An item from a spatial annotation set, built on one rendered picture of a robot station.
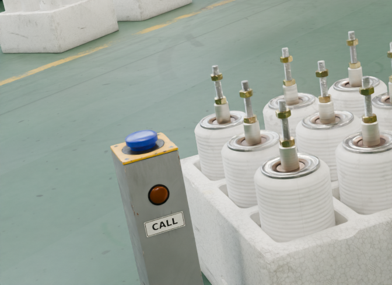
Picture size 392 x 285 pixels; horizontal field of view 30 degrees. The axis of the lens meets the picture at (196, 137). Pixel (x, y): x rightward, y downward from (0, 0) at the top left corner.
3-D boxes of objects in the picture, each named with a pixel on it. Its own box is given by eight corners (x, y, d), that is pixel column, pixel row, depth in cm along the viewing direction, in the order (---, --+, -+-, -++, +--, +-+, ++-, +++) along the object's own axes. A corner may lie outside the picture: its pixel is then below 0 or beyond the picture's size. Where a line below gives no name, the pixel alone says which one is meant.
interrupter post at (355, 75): (366, 86, 119) (364, 66, 118) (353, 89, 119) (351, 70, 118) (359, 83, 122) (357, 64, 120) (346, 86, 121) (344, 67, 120)
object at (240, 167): (298, 270, 104) (282, 152, 98) (232, 271, 107) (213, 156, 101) (306, 237, 112) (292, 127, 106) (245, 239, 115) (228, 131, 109)
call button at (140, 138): (163, 150, 89) (160, 134, 88) (132, 159, 88) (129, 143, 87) (154, 141, 93) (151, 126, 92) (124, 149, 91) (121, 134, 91)
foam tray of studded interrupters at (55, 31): (119, 30, 345) (111, -8, 339) (60, 53, 316) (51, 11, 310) (61, 31, 368) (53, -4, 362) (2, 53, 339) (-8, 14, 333)
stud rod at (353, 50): (359, 76, 119) (354, 31, 117) (353, 77, 119) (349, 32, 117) (357, 75, 120) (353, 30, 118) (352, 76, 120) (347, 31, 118)
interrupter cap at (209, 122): (193, 123, 116) (192, 119, 116) (235, 111, 119) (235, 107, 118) (210, 135, 110) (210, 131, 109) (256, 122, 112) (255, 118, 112)
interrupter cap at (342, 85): (388, 86, 117) (388, 82, 117) (346, 97, 116) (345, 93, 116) (366, 76, 124) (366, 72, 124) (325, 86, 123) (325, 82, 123)
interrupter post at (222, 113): (214, 122, 115) (210, 103, 114) (228, 118, 116) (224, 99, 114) (220, 127, 113) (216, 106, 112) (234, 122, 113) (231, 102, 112)
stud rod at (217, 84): (219, 112, 114) (210, 65, 112) (224, 111, 114) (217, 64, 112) (219, 114, 113) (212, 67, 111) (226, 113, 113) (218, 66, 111)
